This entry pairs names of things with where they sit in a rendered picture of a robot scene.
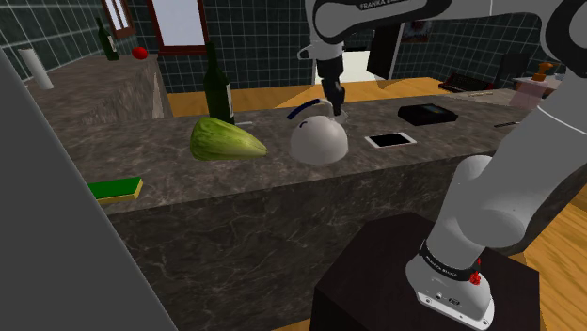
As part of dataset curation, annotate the dark robot stand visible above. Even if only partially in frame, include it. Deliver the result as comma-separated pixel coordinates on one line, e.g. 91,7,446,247
309,212,542,331

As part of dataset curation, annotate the green and yellow sponge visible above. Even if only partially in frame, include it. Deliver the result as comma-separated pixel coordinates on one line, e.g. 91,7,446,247
87,176,144,206

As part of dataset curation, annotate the dark green wine bottle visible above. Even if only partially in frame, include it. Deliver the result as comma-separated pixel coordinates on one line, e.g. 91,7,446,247
202,40,236,126

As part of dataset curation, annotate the white tablet with black screen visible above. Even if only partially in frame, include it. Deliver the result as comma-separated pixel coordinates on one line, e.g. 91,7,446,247
364,132,418,150

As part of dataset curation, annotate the black flat box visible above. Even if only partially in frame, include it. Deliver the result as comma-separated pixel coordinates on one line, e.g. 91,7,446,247
396,102,460,127

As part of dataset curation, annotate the black low appliance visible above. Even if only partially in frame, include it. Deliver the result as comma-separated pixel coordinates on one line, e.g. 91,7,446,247
437,71,497,93

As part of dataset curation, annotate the green lettuce head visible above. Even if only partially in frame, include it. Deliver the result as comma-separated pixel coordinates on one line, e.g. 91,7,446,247
189,117,269,163

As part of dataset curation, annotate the red wall picture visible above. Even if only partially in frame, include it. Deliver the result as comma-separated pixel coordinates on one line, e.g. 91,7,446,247
401,20,433,45

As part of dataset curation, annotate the green bottle with label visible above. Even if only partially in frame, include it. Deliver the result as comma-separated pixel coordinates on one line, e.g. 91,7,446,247
94,17,120,62

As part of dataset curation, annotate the pale side table with orange thing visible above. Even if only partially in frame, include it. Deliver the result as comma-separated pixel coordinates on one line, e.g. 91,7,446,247
510,61,563,110

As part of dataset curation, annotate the white paper towel roll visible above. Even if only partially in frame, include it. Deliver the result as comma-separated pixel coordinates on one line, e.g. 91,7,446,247
18,47,56,90

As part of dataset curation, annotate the small window with red-brown frame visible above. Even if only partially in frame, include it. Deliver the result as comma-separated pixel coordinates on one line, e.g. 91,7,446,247
101,0,137,40

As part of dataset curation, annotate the white kettle with blue handle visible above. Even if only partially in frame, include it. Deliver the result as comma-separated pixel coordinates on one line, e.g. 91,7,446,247
286,97,350,166

